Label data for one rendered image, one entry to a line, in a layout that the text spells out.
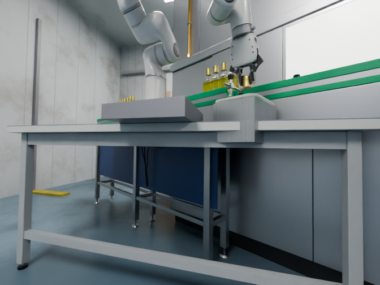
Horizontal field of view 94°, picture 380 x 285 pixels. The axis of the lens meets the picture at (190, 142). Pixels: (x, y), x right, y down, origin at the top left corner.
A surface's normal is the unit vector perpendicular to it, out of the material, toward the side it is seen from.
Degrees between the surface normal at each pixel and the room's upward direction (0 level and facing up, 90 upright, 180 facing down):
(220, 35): 90
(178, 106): 90
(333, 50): 90
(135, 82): 90
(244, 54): 109
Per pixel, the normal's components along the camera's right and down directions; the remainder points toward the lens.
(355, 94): -0.68, -0.03
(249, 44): -0.55, 0.22
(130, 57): -0.25, -0.03
